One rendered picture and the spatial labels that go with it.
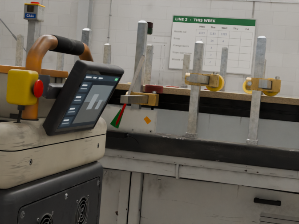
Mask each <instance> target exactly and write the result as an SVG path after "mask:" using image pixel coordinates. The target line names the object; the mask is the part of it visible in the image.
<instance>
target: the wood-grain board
mask: <svg viewBox="0 0 299 224"><path fill-rule="evenodd" d="M130 85H131V84H127V83H118V85H117V87H116V89H120V90H129V88H130ZM142 91H143V92H145V85H143V90H142ZM190 91H191V89H189V88H174V87H163V93H165V94H175V95H185V96H190ZM200 97H210V98H220V99H231V100H245V101H251V98H252V94H247V93H236V92H221V91H217V92H213V91H210V90H201V91H200ZM261 102H266V103H276V104H291V105H299V98H294V97H283V96H267V95H261Z"/></svg>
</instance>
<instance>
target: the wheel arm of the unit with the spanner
mask: <svg viewBox="0 0 299 224"><path fill-rule="evenodd" d="M147 102H148V96H143V95H121V100H120V103H123V104H138V103H147Z"/></svg>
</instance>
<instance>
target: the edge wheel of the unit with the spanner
mask: <svg viewBox="0 0 299 224"><path fill-rule="evenodd" d="M152 91H156V92H157V93H160V94H162V93H163V86H160V85H156V84H153V85H149V84H146V85H145V92H149V93H152ZM153 109H154V106H151V110H153Z"/></svg>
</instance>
